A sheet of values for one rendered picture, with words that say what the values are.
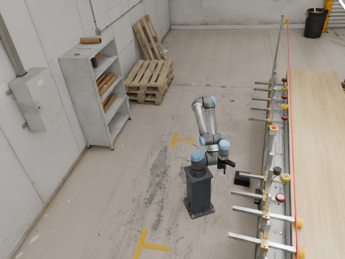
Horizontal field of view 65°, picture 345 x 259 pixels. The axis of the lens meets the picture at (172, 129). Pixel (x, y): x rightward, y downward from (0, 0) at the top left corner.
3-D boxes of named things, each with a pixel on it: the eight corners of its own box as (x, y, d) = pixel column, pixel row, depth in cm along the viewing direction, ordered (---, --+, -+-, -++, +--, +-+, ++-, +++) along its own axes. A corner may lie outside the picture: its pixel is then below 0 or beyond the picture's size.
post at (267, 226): (257, 259, 212) (265, 223, 184) (257, 255, 215) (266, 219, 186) (262, 260, 211) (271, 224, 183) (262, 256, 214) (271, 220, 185)
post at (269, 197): (259, 232, 231) (267, 196, 203) (260, 228, 234) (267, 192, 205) (263, 233, 230) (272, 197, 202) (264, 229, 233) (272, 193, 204)
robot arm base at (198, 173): (193, 180, 293) (193, 173, 287) (187, 168, 307) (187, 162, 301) (209, 175, 297) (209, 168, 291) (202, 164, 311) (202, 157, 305)
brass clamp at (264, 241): (259, 250, 192) (260, 246, 189) (260, 234, 202) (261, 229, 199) (268, 253, 190) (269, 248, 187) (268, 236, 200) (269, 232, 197)
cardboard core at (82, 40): (79, 38, 386) (98, 38, 380) (81, 36, 392) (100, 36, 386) (80, 44, 391) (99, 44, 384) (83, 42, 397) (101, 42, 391)
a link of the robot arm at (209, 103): (206, 164, 300) (199, 96, 292) (221, 162, 300) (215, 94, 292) (208, 167, 285) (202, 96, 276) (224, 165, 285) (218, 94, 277)
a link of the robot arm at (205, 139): (189, 95, 285) (200, 140, 235) (201, 94, 285) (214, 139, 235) (190, 104, 293) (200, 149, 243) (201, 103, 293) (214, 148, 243)
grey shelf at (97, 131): (88, 148, 444) (57, 58, 352) (109, 117, 514) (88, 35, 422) (113, 150, 435) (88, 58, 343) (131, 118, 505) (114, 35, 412)
